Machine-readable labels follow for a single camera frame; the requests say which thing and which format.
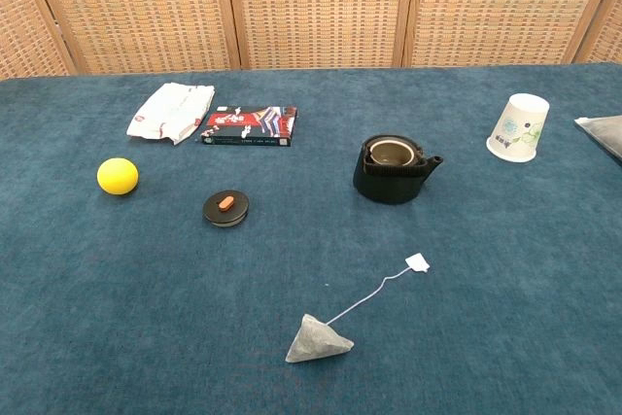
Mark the grey zip bag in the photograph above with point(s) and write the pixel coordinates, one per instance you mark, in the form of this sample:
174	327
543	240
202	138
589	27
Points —
605	135

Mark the black teapot lid orange knob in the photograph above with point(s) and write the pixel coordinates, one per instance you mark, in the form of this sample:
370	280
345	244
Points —
214	208

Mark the white tissue pack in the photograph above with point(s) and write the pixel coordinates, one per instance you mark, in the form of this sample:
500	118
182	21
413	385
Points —
167	111

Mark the yellow ball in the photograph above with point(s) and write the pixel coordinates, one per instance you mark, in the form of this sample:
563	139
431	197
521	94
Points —
117	176

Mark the woven rattan folding screen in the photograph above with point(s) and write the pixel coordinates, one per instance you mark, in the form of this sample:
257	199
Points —
316	7

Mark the dark box with red print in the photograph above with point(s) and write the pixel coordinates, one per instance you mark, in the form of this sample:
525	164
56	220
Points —
252	123

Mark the white paper cup floral print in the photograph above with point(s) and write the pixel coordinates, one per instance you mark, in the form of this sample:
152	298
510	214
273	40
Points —
517	130

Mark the black teapot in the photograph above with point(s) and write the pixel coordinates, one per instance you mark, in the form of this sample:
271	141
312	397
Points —
389	186

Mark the blue felt table cover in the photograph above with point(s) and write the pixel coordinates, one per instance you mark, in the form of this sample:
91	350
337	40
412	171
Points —
146	288

